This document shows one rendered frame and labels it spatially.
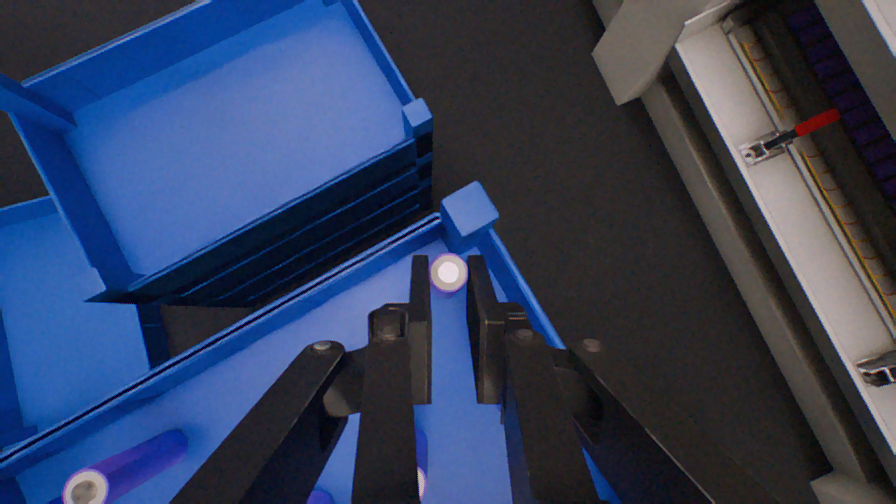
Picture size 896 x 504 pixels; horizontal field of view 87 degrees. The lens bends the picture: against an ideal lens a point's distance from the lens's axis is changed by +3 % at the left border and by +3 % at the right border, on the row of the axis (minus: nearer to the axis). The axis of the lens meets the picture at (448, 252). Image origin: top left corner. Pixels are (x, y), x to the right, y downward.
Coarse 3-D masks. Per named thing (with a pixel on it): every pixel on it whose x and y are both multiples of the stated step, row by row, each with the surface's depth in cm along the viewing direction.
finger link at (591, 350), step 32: (576, 352) 13; (608, 352) 13; (608, 384) 12; (640, 384) 12; (576, 416) 13; (608, 416) 11; (640, 416) 10; (672, 416) 10; (608, 448) 12; (640, 448) 10; (672, 448) 9; (704, 448) 9; (608, 480) 12; (640, 480) 10; (672, 480) 9; (704, 480) 9; (736, 480) 9
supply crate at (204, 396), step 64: (384, 256) 24; (256, 320) 22; (320, 320) 27; (448, 320) 27; (128, 384) 21; (192, 384) 26; (256, 384) 26; (448, 384) 27; (64, 448) 25; (192, 448) 26; (448, 448) 26
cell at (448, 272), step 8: (440, 256) 20; (448, 256) 21; (456, 256) 21; (432, 264) 20; (440, 264) 20; (448, 264) 20; (456, 264) 20; (464, 264) 21; (432, 272) 20; (440, 272) 20; (448, 272) 20; (456, 272) 20; (464, 272) 20; (432, 280) 20; (440, 280) 20; (448, 280) 20; (456, 280) 20; (464, 280) 20; (432, 288) 22; (440, 288) 20; (448, 288) 20; (456, 288) 20; (440, 296) 25; (448, 296) 24
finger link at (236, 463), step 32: (320, 352) 13; (288, 384) 11; (320, 384) 11; (256, 416) 10; (288, 416) 10; (224, 448) 9; (256, 448) 9; (288, 448) 10; (320, 448) 12; (192, 480) 8; (224, 480) 8; (256, 480) 9; (288, 480) 10
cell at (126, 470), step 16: (176, 432) 25; (128, 448) 22; (144, 448) 23; (160, 448) 23; (176, 448) 24; (96, 464) 20; (112, 464) 20; (128, 464) 21; (144, 464) 22; (160, 464) 23; (80, 480) 19; (96, 480) 19; (112, 480) 20; (128, 480) 21; (144, 480) 22; (64, 496) 19; (80, 496) 19; (96, 496) 19; (112, 496) 20
